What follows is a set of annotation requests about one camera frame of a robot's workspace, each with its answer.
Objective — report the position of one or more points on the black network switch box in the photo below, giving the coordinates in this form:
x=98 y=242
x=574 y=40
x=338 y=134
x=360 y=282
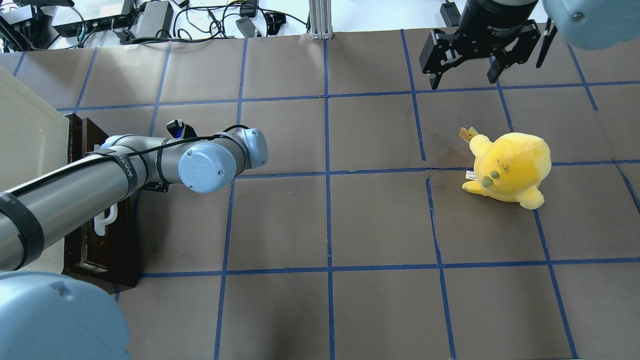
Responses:
x=89 y=15

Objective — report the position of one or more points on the white drawer handle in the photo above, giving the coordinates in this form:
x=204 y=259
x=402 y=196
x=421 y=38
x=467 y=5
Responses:
x=104 y=219

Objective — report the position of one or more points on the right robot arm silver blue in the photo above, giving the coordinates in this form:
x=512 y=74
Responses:
x=586 y=24

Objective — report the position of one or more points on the aluminium frame post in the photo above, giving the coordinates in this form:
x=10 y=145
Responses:
x=320 y=20

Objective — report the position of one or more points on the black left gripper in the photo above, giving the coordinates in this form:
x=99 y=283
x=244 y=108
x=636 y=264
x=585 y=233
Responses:
x=176 y=129

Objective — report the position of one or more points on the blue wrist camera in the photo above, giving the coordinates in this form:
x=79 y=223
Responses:
x=178 y=129

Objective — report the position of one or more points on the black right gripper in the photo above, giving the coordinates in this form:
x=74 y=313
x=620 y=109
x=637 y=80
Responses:
x=487 y=22

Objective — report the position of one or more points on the yellow plush penguin toy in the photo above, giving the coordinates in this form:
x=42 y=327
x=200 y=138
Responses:
x=508 y=169

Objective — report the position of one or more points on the black power adapter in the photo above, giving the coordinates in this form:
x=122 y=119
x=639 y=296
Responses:
x=247 y=28

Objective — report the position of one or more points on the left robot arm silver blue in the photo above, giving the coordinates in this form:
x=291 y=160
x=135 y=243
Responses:
x=50 y=316

